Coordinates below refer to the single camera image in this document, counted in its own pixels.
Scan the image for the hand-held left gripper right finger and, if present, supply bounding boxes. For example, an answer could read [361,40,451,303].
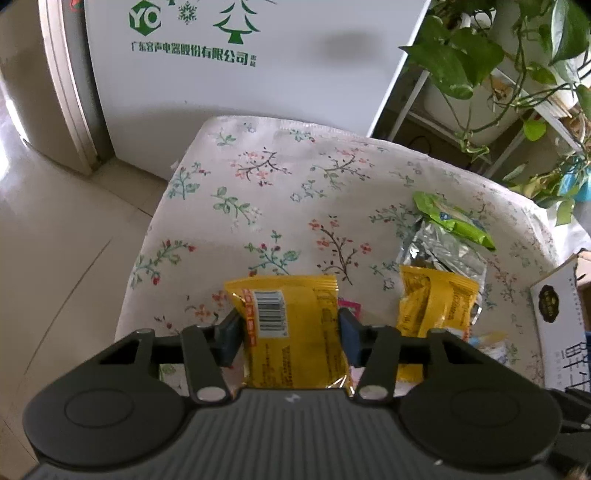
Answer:
[338,308,485,401]

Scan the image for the white freezer with green print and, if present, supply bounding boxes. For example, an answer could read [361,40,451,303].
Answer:
[39,0,433,182]

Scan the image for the silver foil snack packet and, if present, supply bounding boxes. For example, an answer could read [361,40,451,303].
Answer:
[397,220,489,334]

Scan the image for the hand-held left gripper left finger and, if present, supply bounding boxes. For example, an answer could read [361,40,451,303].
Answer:
[99,310,243,404]

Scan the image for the lime green snack packet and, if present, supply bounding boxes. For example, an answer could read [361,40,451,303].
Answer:
[412,191,498,252]

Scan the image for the cardboard box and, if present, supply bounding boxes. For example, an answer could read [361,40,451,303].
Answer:
[529,249,591,394]

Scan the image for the yellow snack packet with barcode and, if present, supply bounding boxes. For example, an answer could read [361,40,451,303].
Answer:
[224,274,355,394]

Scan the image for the white metal plant stand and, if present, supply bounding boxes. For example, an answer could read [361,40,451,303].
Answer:
[385,69,591,186]

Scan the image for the green vine plant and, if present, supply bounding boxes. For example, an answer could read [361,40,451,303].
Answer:
[398,0,591,227]

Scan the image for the small clear yellow wrapper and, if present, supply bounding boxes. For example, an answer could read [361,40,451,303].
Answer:
[470,329,509,366]

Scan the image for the pink snack packet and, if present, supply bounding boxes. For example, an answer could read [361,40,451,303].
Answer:
[337,298,364,325]

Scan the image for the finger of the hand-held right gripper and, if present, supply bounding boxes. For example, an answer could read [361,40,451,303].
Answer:
[553,388,591,433]

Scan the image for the floral tablecloth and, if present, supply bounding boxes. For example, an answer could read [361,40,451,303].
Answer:
[115,115,563,394]

